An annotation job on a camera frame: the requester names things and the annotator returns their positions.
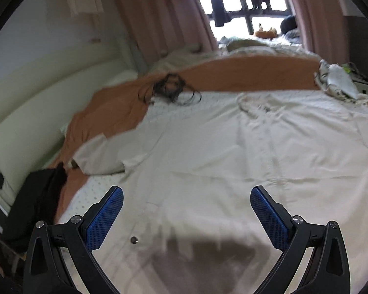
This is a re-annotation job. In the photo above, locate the beige large jacket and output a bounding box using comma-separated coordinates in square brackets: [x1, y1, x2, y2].
[74, 92, 368, 293]

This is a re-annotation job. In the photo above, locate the white dotted bed sheet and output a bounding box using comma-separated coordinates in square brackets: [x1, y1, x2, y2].
[58, 92, 238, 223]

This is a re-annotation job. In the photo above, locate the black garment at bedside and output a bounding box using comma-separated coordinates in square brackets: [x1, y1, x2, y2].
[2, 163, 67, 254]

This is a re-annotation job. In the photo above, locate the orange blanket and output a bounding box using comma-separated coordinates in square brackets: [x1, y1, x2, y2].
[50, 55, 323, 221]

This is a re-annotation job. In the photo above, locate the white bedside drawer cabinet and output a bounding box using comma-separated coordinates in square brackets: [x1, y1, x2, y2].
[342, 62, 368, 95]

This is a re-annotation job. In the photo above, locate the patterned crumpled cloth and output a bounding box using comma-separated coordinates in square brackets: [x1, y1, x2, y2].
[314, 59, 368, 106]

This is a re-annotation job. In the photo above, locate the beige rumpled duvet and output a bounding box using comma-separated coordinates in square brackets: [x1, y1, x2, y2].
[147, 38, 321, 74]

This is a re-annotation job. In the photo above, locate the pink left curtain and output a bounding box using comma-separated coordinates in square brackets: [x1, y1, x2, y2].
[114, 0, 217, 64]

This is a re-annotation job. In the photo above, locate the pink curtain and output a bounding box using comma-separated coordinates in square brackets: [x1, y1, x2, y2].
[114, 0, 217, 64]
[291, 0, 349, 64]

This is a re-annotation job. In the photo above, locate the pink right curtain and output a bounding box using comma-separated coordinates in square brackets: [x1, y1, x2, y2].
[291, 0, 349, 64]

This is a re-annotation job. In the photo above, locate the orange plush toy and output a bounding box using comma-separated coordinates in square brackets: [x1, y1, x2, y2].
[254, 24, 278, 39]

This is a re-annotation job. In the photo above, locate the dark round cushion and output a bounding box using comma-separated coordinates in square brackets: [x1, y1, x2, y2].
[280, 15, 298, 35]

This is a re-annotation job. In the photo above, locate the dark hanging garment left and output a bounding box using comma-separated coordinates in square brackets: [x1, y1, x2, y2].
[210, 0, 231, 27]

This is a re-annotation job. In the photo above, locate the black cable bundle device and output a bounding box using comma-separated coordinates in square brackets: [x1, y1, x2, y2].
[137, 73, 202, 106]

